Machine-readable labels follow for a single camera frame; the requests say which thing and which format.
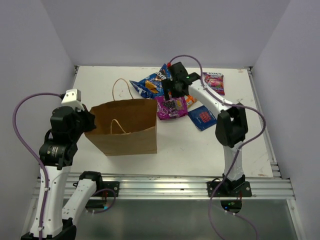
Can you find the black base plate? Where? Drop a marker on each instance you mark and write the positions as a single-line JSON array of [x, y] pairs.
[[228, 189], [113, 189]]

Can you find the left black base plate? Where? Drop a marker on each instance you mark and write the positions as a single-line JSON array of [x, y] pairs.
[[113, 189]]

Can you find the purple candy packet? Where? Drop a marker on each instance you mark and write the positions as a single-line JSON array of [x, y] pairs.
[[171, 109]]

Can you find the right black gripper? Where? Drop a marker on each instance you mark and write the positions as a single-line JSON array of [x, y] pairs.
[[167, 84]]

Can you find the blue Doritos chip bag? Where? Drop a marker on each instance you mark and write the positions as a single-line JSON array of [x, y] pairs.
[[151, 86]]

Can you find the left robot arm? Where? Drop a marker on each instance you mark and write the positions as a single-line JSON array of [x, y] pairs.
[[54, 219]]

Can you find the orange snack packet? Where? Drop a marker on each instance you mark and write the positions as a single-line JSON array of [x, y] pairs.
[[190, 100]]

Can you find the aluminium mounting rail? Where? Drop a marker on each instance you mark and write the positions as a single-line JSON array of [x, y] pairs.
[[153, 187]]

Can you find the dark blue snack packet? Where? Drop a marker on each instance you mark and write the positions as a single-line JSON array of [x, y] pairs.
[[202, 118]]

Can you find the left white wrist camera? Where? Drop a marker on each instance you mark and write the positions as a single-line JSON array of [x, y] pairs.
[[72, 98]]

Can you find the red purple berry snack packet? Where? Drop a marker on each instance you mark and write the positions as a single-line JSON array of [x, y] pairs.
[[215, 81]]

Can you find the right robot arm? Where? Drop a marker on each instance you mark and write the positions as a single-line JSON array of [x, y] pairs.
[[231, 121]]

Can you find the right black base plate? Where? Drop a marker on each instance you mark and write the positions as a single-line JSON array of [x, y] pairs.
[[228, 189]]

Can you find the brown paper bag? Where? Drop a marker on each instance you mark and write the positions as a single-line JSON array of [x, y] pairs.
[[125, 127]]

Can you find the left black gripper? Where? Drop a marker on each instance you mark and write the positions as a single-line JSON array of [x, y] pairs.
[[89, 117]]

